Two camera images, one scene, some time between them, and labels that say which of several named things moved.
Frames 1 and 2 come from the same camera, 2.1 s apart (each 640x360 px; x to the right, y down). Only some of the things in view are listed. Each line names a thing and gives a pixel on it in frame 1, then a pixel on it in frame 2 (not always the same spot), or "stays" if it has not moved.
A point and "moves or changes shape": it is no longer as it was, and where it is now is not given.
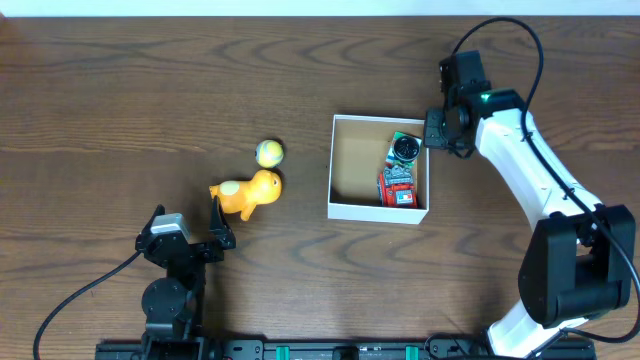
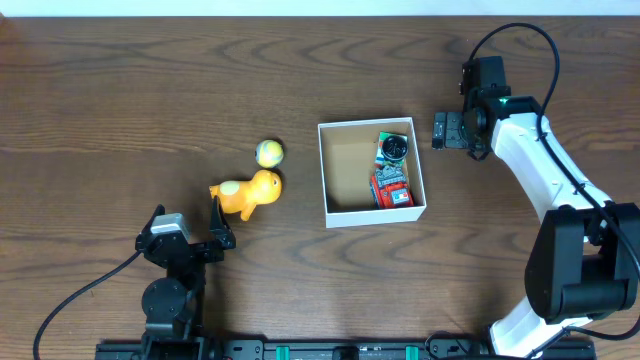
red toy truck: (396, 187) moves or changes shape
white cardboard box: (359, 150) moves or changes shape
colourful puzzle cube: (391, 159) to (380, 158)
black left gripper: (195, 250) stays
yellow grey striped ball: (269, 153) stays
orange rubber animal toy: (243, 196) stays
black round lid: (406, 148) to (394, 148)
